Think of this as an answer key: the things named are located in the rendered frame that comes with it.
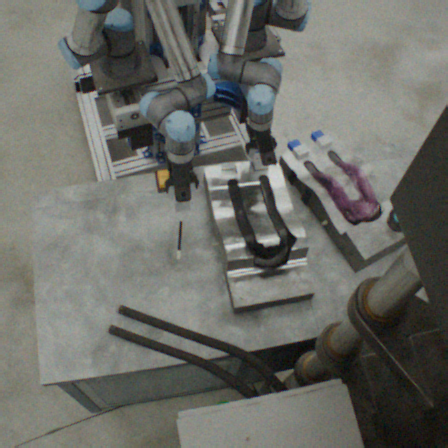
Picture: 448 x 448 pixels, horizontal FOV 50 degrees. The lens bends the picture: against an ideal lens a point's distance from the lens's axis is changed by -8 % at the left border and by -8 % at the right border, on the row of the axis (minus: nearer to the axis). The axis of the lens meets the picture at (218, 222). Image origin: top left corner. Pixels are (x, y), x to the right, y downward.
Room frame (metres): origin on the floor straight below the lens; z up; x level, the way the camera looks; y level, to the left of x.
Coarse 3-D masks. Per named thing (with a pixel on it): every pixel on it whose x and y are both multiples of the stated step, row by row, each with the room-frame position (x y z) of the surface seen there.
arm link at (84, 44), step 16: (80, 0) 1.04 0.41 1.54; (96, 0) 1.01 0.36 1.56; (112, 0) 1.06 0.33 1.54; (80, 16) 1.12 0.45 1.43; (96, 16) 1.09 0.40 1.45; (80, 32) 1.14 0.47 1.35; (96, 32) 1.14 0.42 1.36; (64, 48) 1.17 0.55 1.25; (80, 48) 1.16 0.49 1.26; (96, 48) 1.18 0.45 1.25; (80, 64) 1.17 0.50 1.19
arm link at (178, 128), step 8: (176, 112) 0.90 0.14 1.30; (184, 112) 0.90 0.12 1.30; (168, 120) 0.87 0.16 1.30; (176, 120) 0.87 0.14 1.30; (184, 120) 0.87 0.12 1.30; (192, 120) 0.88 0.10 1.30; (160, 128) 0.87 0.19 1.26; (168, 128) 0.85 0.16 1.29; (176, 128) 0.84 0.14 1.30; (184, 128) 0.84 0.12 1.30; (192, 128) 0.86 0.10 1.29; (168, 136) 0.85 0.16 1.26; (176, 136) 0.83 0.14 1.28; (184, 136) 0.84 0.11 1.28; (192, 136) 0.85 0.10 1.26; (168, 144) 0.85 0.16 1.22; (176, 144) 0.83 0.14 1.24; (184, 144) 0.84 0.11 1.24; (192, 144) 0.86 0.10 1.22; (176, 152) 0.83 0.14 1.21; (184, 152) 0.84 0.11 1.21
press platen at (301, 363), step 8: (312, 352) 0.37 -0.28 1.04; (304, 360) 0.35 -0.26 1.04; (296, 368) 0.33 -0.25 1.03; (304, 368) 0.32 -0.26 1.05; (296, 376) 0.31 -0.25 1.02; (304, 376) 0.30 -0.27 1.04; (328, 376) 0.31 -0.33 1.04; (304, 384) 0.28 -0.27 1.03; (312, 384) 0.28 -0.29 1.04; (352, 400) 0.25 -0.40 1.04; (360, 408) 0.23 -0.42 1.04; (360, 416) 0.21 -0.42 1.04; (368, 416) 0.21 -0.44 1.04; (360, 424) 0.19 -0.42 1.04; (368, 424) 0.19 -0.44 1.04; (360, 432) 0.17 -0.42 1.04; (368, 432) 0.17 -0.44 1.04; (368, 440) 0.15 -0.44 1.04; (376, 440) 0.15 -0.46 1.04
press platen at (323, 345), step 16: (320, 336) 0.34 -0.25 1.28; (320, 352) 0.30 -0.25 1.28; (336, 352) 0.30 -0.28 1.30; (352, 352) 0.30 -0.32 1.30; (368, 352) 0.31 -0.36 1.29; (336, 368) 0.27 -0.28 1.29; (352, 368) 0.27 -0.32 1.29; (368, 368) 0.27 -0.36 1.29; (384, 368) 0.28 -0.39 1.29; (352, 384) 0.24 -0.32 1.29; (368, 384) 0.24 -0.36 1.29; (384, 384) 0.24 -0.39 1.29; (400, 384) 0.24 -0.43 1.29; (368, 400) 0.20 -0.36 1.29; (384, 400) 0.21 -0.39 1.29; (400, 400) 0.21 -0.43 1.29; (384, 416) 0.17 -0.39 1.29; (400, 416) 0.17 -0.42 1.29; (416, 416) 0.18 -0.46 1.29; (384, 432) 0.14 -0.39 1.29; (400, 432) 0.14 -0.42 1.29; (416, 432) 0.15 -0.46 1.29
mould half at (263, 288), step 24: (216, 168) 1.02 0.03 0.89; (240, 168) 1.03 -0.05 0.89; (216, 192) 0.93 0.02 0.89; (216, 216) 0.84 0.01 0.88; (264, 216) 0.85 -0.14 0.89; (288, 216) 0.86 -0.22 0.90; (240, 240) 0.74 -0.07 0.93; (264, 240) 0.74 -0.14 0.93; (240, 264) 0.67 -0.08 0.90; (288, 264) 0.71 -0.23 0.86; (240, 288) 0.61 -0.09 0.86; (264, 288) 0.62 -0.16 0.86; (288, 288) 0.62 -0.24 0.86; (312, 288) 0.63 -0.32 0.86; (240, 312) 0.55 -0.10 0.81
